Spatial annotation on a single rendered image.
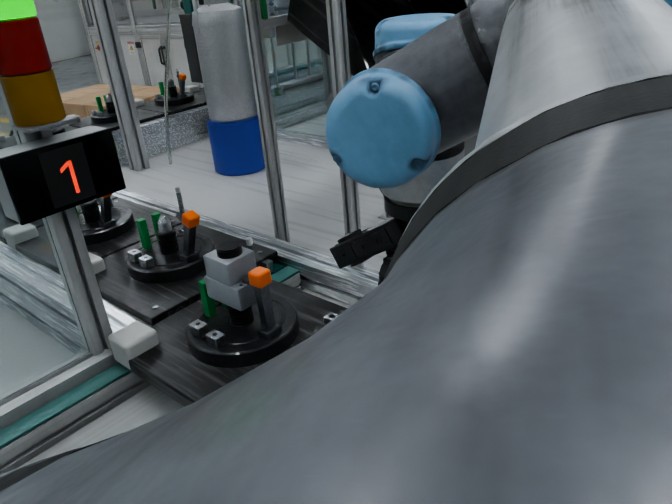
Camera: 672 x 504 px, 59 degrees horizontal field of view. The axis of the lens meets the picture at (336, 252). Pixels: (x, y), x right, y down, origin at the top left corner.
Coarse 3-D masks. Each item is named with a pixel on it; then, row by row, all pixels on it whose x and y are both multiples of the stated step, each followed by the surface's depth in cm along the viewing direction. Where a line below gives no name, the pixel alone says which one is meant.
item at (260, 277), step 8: (248, 272) 67; (256, 272) 67; (264, 272) 67; (248, 280) 68; (256, 280) 66; (264, 280) 67; (256, 288) 68; (264, 288) 68; (256, 296) 68; (264, 296) 68; (264, 304) 68; (272, 304) 69; (264, 312) 69; (272, 312) 69; (264, 320) 69; (272, 320) 70; (264, 328) 70
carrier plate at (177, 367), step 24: (288, 288) 84; (192, 312) 81; (312, 312) 78; (336, 312) 78; (168, 336) 76; (144, 360) 71; (168, 360) 71; (192, 360) 71; (168, 384) 67; (192, 384) 67; (216, 384) 66
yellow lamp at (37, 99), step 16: (0, 80) 58; (16, 80) 57; (32, 80) 58; (48, 80) 59; (16, 96) 58; (32, 96) 58; (48, 96) 59; (16, 112) 59; (32, 112) 59; (48, 112) 59; (64, 112) 61
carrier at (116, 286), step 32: (160, 224) 91; (96, 256) 95; (128, 256) 92; (160, 256) 93; (192, 256) 90; (256, 256) 94; (128, 288) 88; (160, 288) 87; (192, 288) 87; (160, 320) 81
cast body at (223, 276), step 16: (208, 256) 69; (224, 256) 68; (240, 256) 69; (208, 272) 70; (224, 272) 68; (240, 272) 69; (208, 288) 72; (224, 288) 69; (240, 288) 68; (240, 304) 69
